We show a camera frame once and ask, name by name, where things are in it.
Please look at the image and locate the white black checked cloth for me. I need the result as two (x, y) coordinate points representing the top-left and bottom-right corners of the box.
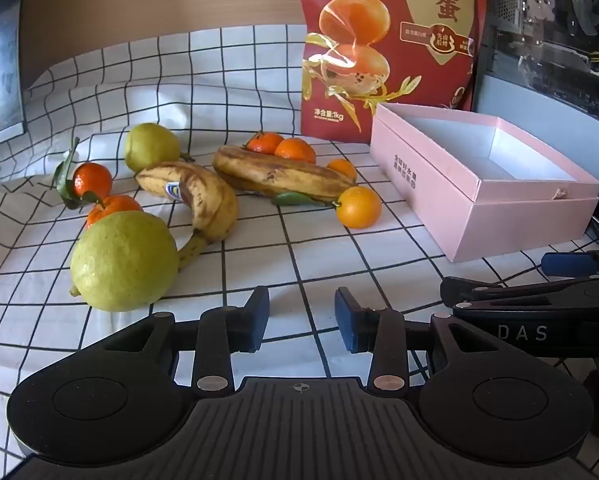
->
(0, 24), (599, 480)

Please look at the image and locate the mandarin orange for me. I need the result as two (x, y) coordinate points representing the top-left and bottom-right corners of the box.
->
(244, 131), (285, 155)
(82, 190), (144, 231)
(327, 158), (359, 182)
(333, 186), (383, 230)
(274, 138), (317, 165)

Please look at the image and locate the large green pear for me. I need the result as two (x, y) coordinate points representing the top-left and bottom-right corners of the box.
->
(69, 211), (180, 312)

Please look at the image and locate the small green pear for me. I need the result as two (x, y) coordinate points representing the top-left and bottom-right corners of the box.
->
(124, 122), (182, 173)

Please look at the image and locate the pink cardboard box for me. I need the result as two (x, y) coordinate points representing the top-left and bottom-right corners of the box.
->
(369, 102), (599, 263)

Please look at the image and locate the banana with blue sticker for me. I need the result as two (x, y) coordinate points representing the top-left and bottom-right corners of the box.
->
(134, 161), (238, 273)

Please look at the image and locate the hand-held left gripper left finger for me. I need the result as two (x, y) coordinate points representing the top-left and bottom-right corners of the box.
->
(102, 286), (271, 394)

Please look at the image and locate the mandarin with long leaves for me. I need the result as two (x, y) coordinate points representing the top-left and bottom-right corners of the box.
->
(53, 137), (114, 211)

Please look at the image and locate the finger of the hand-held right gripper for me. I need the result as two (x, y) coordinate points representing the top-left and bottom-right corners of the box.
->
(440, 275), (586, 314)
(541, 249), (599, 279)

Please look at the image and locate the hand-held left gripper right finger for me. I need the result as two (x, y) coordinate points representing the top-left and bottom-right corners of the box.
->
(334, 287), (503, 394)

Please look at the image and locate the black computer case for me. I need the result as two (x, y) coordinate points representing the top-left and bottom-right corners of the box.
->
(472, 0), (599, 128)

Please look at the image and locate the red printed food bag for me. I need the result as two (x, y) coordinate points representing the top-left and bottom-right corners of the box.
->
(298, 0), (489, 143)

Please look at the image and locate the brown spotted banana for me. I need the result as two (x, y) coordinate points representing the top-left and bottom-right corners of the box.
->
(212, 145), (357, 206)

